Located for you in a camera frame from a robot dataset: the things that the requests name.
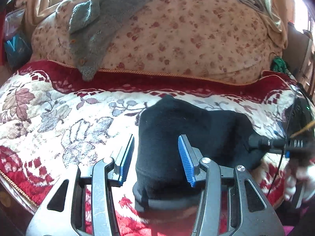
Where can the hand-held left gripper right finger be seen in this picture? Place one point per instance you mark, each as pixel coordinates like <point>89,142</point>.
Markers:
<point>187,159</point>

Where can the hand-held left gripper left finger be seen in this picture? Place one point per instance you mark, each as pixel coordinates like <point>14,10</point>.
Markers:
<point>125,162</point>

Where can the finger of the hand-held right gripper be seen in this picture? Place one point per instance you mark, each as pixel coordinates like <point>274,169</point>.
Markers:
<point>265,142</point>

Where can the person's right hand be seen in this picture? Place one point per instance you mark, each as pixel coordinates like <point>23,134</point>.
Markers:
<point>302,179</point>

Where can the green cloth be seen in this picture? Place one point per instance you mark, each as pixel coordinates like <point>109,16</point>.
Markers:
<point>279,65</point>

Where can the red and white floral blanket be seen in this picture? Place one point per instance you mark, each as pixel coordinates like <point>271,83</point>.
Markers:
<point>73,118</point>

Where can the pink floral quilt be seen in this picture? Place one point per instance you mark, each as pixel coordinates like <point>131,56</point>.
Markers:
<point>187,34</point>

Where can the grey fleece garment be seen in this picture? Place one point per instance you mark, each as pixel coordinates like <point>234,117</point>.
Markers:
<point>98,29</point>

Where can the blue bag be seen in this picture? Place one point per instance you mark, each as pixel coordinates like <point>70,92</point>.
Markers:
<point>17,48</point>

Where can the beige curtain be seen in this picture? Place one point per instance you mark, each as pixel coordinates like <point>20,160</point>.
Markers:
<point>37,2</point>

